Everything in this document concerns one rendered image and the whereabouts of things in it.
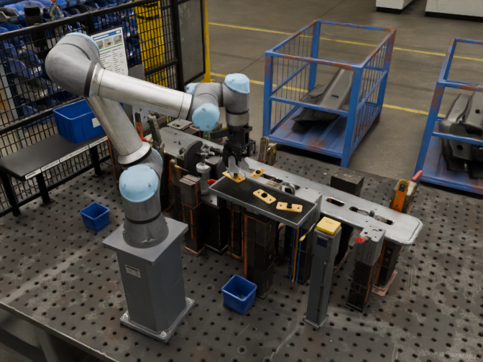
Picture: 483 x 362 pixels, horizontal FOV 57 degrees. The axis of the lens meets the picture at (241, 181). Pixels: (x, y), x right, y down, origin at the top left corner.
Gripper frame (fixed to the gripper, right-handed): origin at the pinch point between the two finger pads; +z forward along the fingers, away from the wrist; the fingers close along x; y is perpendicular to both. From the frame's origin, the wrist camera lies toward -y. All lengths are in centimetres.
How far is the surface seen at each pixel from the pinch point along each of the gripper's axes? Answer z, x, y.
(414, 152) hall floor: 124, 275, -51
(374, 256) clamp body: 24, 24, 46
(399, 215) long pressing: 23, 50, 41
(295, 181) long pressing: 23.3, 39.0, -2.7
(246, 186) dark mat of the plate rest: 7.3, 4.5, 2.1
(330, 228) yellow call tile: 7.2, 6.9, 37.7
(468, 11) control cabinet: 108, 783, -224
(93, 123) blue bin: 14, -5, -95
